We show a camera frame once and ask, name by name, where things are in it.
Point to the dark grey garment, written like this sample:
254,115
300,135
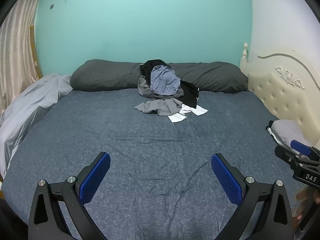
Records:
145,87

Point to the light grey garment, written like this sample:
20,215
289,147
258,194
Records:
160,106

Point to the person's right hand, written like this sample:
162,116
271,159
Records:
301,202

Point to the light grey duvet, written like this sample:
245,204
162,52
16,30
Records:
25,110

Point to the wooden window frame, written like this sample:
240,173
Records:
35,55

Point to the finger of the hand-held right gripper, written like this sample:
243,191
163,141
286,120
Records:
300,147
286,155

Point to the bed with blue sheet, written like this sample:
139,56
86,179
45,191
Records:
150,140

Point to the pink striped curtain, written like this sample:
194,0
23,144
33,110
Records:
17,45

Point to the cream tufted headboard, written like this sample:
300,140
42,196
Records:
282,85

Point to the stack of folded clothes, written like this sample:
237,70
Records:
285,130

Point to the black garment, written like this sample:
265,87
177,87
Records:
190,92

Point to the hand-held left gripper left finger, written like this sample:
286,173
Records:
96,177

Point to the white garment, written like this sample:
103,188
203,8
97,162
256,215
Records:
178,117

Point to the long dark grey pillow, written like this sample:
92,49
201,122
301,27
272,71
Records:
105,76

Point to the blue plaid shorts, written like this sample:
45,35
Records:
165,80

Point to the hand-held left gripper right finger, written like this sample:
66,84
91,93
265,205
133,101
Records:
226,180

